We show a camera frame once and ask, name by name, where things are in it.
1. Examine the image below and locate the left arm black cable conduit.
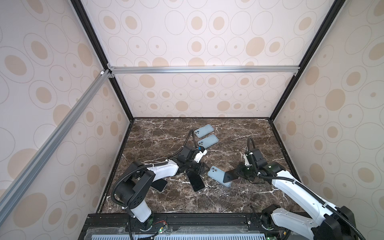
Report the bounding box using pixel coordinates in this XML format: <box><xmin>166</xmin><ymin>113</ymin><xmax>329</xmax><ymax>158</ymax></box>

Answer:
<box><xmin>110</xmin><ymin>128</ymin><xmax>196</xmax><ymax>208</ymax></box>

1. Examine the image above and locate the pink phone black screen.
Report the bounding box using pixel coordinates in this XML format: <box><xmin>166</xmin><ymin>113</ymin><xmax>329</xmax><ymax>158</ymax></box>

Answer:
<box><xmin>188</xmin><ymin>176</ymin><xmax>206</xmax><ymax>192</ymax></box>

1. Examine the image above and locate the aluminium rail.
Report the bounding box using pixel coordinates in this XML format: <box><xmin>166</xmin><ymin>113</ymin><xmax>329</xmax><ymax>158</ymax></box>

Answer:
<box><xmin>110</xmin><ymin>65</ymin><xmax>300</xmax><ymax>75</ymax></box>
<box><xmin>1</xmin><ymin>69</ymin><xmax>111</xmax><ymax>224</ymax></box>

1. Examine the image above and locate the left aluminium rail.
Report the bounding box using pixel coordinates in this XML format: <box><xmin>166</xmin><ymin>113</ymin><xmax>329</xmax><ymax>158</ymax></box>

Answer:
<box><xmin>1</xmin><ymin>69</ymin><xmax>111</xmax><ymax>224</ymax></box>

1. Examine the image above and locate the black corner frame post left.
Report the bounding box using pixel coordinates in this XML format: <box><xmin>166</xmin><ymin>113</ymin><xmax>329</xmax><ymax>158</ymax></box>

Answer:
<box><xmin>70</xmin><ymin>0</ymin><xmax>135</xmax><ymax>121</ymax></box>

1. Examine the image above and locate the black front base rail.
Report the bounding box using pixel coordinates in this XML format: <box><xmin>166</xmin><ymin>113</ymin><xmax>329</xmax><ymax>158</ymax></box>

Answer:
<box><xmin>79</xmin><ymin>213</ymin><xmax>296</xmax><ymax>240</ymax></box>

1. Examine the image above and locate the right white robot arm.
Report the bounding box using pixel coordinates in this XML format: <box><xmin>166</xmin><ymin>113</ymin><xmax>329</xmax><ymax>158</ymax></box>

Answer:
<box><xmin>223</xmin><ymin>149</ymin><xmax>364</xmax><ymax>240</ymax></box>

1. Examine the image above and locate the back aluminium rail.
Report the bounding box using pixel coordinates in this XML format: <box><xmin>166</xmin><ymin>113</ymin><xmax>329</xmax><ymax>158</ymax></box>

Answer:
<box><xmin>110</xmin><ymin>65</ymin><xmax>300</xmax><ymax>75</ymax></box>

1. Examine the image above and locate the black corner frame post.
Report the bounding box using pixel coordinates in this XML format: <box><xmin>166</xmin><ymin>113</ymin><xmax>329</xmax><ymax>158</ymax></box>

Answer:
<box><xmin>270</xmin><ymin>0</ymin><xmax>346</xmax><ymax>124</ymax></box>
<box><xmin>70</xmin><ymin>0</ymin><xmax>135</xmax><ymax>121</ymax></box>

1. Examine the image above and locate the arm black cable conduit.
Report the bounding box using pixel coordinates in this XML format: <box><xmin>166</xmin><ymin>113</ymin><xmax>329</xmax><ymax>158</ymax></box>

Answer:
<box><xmin>246</xmin><ymin>137</ymin><xmax>367</xmax><ymax>240</ymax></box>
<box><xmin>110</xmin><ymin>128</ymin><xmax>196</xmax><ymax>208</ymax></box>

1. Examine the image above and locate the light blue phone case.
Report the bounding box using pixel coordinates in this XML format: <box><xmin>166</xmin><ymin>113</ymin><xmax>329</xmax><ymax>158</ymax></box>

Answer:
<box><xmin>198</xmin><ymin>135</ymin><xmax>219</xmax><ymax>149</ymax></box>
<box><xmin>194</xmin><ymin>124</ymin><xmax>214</xmax><ymax>139</ymax></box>
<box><xmin>208</xmin><ymin>166</ymin><xmax>232</xmax><ymax>188</ymax></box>

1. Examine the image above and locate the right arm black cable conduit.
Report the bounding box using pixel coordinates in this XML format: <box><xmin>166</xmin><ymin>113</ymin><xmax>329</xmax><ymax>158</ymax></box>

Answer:
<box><xmin>246</xmin><ymin>137</ymin><xmax>367</xmax><ymax>240</ymax></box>

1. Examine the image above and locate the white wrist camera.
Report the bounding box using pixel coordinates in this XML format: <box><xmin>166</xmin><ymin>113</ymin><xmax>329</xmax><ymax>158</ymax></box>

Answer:
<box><xmin>243</xmin><ymin>154</ymin><xmax>252</xmax><ymax>167</ymax></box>
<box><xmin>194</xmin><ymin>147</ymin><xmax>207</xmax><ymax>163</ymax></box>

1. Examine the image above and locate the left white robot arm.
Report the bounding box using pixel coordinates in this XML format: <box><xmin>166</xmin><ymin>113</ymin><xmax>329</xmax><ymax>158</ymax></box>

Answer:
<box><xmin>111</xmin><ymin>146</ymin><xmax>209</xmax><ymax>224</ymax></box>

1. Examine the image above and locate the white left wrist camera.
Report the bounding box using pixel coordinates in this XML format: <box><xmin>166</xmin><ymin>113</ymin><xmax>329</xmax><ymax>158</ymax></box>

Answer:
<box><xmin>194</xmin><ymin>147</ymin><xmax>207</xmax><ymax>163</ymax></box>

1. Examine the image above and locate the black corner frame post right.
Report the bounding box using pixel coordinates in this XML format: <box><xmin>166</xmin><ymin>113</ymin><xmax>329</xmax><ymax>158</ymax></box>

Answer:
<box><xmin>270</xmin><ymin>0</ymin><xmax>346</xmax><ymax>124</ymax></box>

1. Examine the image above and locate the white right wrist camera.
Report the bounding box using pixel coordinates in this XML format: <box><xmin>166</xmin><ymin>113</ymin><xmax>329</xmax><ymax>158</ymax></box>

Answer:
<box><xmin>243</xmin><ymin>154</ymin><xmax>252</xmax><ymax>167</ymax></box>

